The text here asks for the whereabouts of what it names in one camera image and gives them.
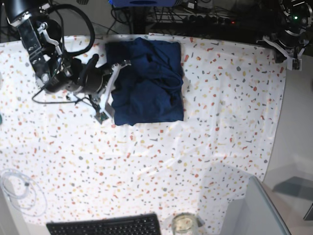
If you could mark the terrazzo pattern table cover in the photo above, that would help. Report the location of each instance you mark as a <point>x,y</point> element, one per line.
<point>84,170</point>

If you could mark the black wire rack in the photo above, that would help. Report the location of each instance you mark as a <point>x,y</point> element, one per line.
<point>183,14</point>

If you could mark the blue box with oval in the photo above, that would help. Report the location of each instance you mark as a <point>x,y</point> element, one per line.
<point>144,3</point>

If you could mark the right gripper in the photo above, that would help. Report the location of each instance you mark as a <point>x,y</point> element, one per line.
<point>89,79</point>

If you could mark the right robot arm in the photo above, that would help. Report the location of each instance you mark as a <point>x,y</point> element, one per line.
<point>55,68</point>

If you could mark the navy blue t-shirt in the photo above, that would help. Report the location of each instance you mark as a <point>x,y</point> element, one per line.
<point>149,89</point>

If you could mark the clear glass jar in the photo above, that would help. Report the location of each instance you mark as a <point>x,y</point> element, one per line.
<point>185,224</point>

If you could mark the grey laptop computer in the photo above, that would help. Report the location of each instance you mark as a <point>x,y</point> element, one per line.
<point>255,214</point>

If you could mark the black computer keyboard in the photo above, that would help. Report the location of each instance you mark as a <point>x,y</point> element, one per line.
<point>147,224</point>

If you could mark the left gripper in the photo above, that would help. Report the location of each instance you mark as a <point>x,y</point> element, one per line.
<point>288,39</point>

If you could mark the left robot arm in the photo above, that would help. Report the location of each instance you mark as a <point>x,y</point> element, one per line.
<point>296,17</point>

